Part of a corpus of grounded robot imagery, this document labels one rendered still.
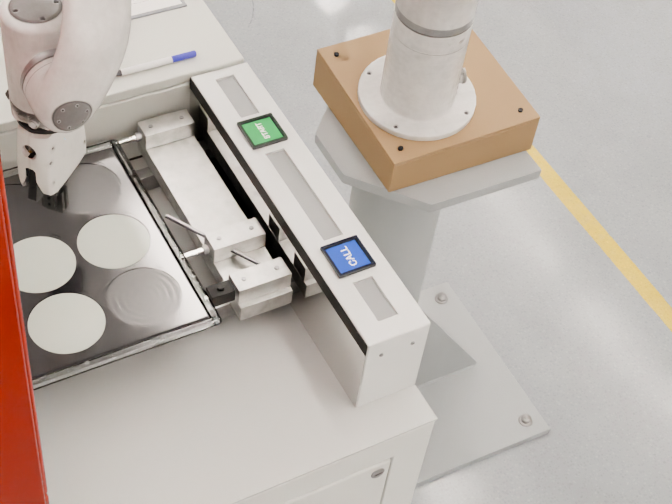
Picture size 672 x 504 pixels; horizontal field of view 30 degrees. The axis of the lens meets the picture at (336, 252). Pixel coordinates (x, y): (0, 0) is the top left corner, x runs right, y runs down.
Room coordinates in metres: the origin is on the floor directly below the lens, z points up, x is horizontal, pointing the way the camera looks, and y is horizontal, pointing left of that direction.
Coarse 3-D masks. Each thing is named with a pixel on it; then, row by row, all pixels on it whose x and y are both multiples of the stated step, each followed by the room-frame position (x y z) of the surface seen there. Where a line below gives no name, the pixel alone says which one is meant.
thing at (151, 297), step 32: (96, 160) 1.27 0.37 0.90; (96, 192) 1.21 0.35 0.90; (128, 192) 1.21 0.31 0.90; (32, 224) 1.13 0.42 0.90; (64, 224) 1.14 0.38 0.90; (160, 256) 1.11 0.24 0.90; (64, 288) 1.03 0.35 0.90; (96, 288) 1.03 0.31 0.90; (128, 288) 1.04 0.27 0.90; (160, 288) 1.05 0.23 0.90; (128, 320) 0.99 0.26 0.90; (160, 320) 1.00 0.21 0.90; (192, 320) 1.01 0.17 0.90; (32, 352) 0.92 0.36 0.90; (96, 352) 0.93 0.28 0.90
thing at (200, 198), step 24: (168, 144) 1.34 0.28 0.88; (192, 144) 1.35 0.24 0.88; (168, 168) 1.29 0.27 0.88; (192, 168) 1.30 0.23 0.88; (168, 192) 1.25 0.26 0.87; (192, 192) 1.25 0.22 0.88; (216, 192) 1.26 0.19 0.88; (192, 216) 1.21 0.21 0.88; (216, 216) 1.21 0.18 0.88; (240, 216) 1.22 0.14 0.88; (216, 264) 1.12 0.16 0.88; (240, 264) 1.13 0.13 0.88; (288, 288) 1.10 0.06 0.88; (240, 312) 1.05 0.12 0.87
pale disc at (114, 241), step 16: (96, 224) 1.15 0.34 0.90; (112, 224) 1.15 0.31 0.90; (128, 224) 1.15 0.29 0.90; (80, 240) 1.11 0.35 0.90; (96, 240) 1.12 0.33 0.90; (112, 240) 1.12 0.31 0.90; (128, 240) 1.13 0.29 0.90; (144, 240) 1.13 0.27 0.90; (96, 256) 1.09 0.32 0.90; (112, 256) 1.09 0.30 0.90; (128, 256) 1.10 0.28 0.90
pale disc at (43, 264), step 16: (32, 240) 1.10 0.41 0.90; (48, 240) 1.10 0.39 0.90; (16, 256) 1.07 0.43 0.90; (32, 256) 1.07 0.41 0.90; (48, 256) 1.08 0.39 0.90; (64, 256) 1.08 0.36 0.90; (32, 272) 1.04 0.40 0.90; (48, 272) 1.05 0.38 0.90; (64, 272) 1.05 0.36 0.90; (32, 288) 1.02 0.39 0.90; (48, 288) 1.02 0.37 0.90
